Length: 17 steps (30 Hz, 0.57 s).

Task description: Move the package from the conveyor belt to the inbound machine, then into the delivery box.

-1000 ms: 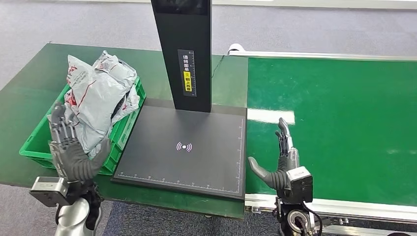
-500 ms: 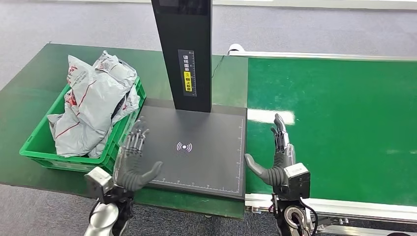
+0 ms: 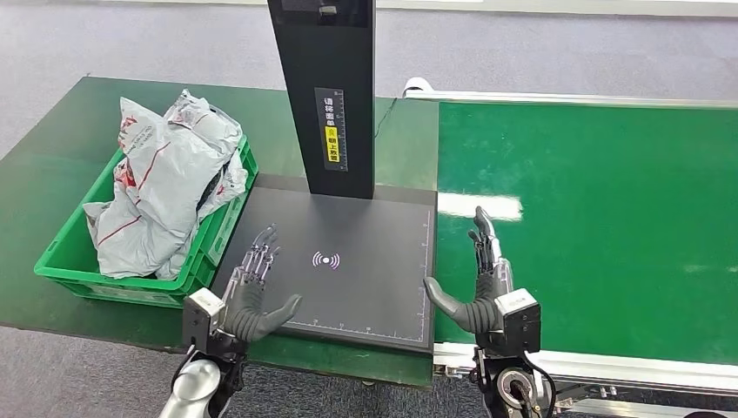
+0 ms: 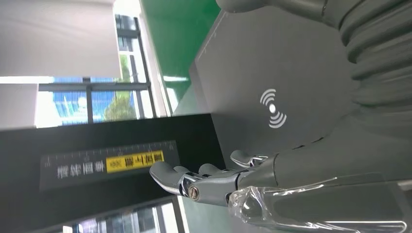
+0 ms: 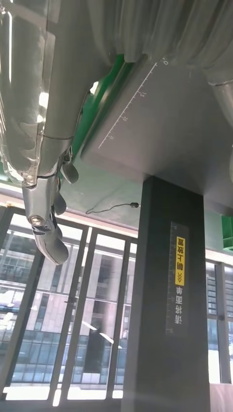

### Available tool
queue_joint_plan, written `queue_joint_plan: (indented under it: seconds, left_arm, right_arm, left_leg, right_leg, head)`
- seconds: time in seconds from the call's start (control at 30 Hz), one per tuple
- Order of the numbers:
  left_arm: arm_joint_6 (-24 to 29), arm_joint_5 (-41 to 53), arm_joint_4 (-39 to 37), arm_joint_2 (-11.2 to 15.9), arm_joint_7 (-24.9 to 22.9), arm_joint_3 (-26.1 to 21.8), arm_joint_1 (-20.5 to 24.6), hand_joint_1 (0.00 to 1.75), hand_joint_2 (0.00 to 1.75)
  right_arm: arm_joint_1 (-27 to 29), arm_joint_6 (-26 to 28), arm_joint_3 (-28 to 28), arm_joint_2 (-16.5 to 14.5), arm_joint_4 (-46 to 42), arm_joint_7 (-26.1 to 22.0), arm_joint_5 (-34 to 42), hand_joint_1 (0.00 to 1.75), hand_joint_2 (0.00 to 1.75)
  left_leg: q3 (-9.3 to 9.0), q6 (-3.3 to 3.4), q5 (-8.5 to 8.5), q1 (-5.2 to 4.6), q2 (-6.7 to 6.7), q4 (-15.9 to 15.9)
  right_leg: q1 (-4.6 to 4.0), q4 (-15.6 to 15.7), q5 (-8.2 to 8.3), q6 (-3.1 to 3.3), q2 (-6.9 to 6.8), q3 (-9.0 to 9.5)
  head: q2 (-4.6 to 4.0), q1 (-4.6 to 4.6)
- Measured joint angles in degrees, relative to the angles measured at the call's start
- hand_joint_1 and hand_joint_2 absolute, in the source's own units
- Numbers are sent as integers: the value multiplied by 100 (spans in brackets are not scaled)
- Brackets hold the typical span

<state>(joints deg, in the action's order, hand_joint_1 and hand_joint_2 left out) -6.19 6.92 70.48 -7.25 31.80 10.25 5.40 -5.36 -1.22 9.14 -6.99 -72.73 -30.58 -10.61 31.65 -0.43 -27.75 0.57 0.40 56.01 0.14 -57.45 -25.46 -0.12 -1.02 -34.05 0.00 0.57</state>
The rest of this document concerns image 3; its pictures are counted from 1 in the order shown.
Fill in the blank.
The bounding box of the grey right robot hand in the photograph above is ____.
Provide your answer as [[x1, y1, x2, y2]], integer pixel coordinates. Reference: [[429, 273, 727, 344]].
[[423, 206, 515, 336]]

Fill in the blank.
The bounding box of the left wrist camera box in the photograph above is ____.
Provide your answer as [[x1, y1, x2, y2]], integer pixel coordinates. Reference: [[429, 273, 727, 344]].
[[182, 287, 226, 351]]

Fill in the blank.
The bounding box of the white package with red print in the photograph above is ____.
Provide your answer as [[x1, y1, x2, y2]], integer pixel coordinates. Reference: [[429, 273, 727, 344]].
[[82, 97, 204, 281]]

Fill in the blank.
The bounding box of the thin black cable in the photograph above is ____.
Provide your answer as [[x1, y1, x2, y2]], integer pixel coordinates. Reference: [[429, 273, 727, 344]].
[[373, 98, 399, 140]]

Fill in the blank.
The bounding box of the white package with small logo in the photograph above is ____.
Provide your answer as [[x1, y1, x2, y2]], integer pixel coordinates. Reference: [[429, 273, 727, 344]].
[[155, 146, 250, 281]]

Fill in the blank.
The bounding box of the green plastic crate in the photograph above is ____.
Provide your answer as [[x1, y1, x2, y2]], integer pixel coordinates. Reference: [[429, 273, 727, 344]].
[[33, 133, 259, 310]]

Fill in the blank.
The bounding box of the black yellow ruler label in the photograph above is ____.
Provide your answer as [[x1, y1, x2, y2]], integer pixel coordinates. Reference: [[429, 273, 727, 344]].
[[314, 87, 349, 172]]

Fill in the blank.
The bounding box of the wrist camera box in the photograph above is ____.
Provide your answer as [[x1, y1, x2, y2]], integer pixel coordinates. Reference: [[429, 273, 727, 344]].
[[182, 287, 226, 351], [493, 288, 542, 354]]

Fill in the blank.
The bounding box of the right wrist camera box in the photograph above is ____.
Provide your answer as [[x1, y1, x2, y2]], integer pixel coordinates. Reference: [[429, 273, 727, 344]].
[[493, 288, 542, 354]]

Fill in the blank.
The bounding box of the black scanner platform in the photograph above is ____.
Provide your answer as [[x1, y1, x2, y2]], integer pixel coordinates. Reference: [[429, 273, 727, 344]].
[[211, 173, 438, 354]]

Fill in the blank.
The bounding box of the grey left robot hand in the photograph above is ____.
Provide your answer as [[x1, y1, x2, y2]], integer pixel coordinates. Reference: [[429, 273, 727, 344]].
[[221, 223, 305, 344]]

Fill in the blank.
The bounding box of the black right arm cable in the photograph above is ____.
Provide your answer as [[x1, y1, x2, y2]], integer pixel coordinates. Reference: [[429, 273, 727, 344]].
[[521, 350, 558, 418]]

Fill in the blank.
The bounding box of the black scanner column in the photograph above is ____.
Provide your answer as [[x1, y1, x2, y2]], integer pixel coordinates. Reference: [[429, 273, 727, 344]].
[[266, 0, 377, 200]]

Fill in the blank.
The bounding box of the green conveyor belt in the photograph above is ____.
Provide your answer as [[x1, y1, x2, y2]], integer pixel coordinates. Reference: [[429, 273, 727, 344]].
[[433, 100, 738, 367]]

